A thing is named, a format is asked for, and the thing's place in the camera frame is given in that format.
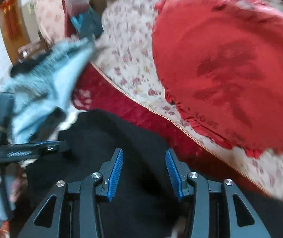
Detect red heart-shaped pillow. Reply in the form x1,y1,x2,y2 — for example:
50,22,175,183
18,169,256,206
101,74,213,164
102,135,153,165
152,0,283,157

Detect light blue towel clothes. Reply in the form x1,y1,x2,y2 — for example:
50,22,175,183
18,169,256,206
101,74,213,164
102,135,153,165
3,38,95,143

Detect red white patterned blanket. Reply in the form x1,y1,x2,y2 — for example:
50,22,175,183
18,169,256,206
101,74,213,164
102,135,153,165
72,63,268,195

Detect black pants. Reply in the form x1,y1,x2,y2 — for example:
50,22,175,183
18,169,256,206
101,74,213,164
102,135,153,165
9,110,283,237

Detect floral beige quilt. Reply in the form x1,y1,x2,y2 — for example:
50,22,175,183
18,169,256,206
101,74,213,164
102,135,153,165
93,0,283,200

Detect teal blue bag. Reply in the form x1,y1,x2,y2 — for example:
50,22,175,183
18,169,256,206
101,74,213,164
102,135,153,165
71,7,104,39

